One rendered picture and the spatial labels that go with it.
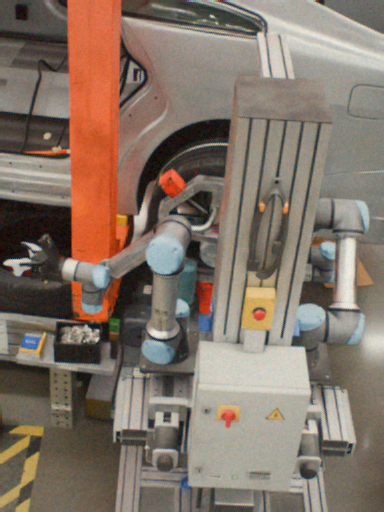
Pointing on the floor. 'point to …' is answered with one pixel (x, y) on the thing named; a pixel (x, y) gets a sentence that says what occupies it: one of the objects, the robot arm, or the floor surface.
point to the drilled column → (63, 398)
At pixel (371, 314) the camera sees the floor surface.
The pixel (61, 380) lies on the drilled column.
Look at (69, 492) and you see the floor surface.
